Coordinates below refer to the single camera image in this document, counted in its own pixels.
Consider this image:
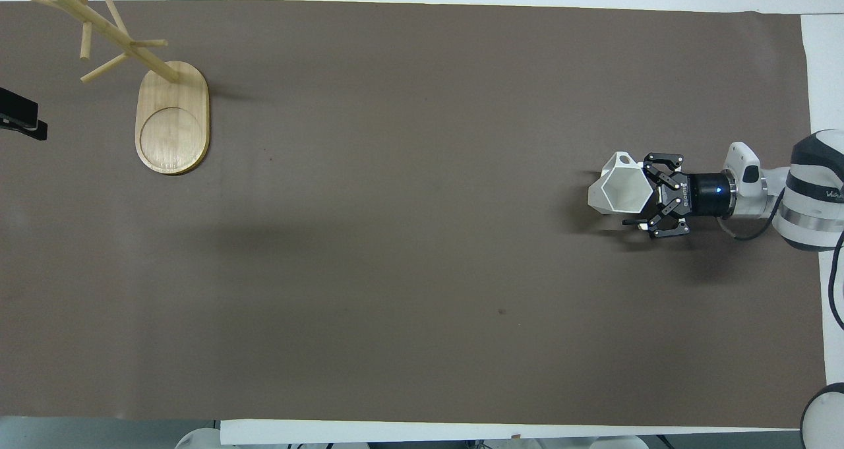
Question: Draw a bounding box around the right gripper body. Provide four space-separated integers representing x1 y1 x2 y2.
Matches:
662 170 735 220

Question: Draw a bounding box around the black cable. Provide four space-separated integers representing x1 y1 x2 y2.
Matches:
717 189 787 243
829 227 844 322

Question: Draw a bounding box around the white faceted cup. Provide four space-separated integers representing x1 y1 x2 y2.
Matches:
587 150 655 214

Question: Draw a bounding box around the wooden cup rack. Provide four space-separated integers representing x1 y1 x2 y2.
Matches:
3 0 211 177

